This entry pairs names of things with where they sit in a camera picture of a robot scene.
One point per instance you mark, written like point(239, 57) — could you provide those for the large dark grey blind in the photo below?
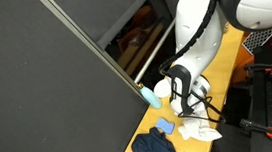
point(42, 78)

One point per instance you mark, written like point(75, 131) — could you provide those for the aluminium blind edge bar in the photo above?
point(83, 33)

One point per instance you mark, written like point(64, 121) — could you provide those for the navy blue cloth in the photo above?
point(153, 149)

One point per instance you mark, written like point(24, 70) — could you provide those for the blue sponge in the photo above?
point(165, 126)

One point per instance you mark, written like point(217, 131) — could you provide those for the light blue bottle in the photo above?
point(152, 98)

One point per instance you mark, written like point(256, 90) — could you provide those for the orange chair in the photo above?
point(242, 65)

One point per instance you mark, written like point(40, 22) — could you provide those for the small dark grey blind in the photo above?
point(102, 9)

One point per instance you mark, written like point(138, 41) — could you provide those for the white round plate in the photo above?
point(160, 89)

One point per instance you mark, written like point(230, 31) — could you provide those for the white towel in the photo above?
point(198, 132)

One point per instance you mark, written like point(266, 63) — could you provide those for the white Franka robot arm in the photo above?
point(198, 29)

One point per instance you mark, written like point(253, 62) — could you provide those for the metal handrail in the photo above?
point(154, 52)

